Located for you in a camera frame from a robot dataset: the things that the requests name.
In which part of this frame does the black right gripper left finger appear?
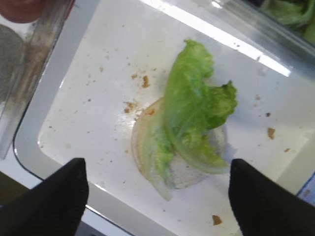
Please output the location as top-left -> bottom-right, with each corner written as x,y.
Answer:
0,158 -> 89,236

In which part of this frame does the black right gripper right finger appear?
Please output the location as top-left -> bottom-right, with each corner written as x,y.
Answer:
228,159 -> 315,236

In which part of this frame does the green lettuce leaf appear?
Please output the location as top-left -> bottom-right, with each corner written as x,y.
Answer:
138,39 -> 237,200

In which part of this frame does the upright bread slice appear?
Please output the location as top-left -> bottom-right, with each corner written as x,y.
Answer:
0,25 -> 24,102

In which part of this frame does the green lettuce head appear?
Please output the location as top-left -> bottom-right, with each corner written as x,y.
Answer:
260,0 -> 315,44

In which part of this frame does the front tomato slice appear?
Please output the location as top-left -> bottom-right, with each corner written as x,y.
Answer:
0,0 -> 47,24

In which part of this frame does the metal baking tray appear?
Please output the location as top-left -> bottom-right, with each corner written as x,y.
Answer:
14,0 -> 315,236

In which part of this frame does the clear plastic container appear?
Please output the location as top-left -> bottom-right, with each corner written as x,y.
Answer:
209,0 -> 315,74

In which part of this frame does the left clear acrylic rail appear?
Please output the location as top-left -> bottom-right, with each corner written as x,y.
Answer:
0,0 -> 75,159

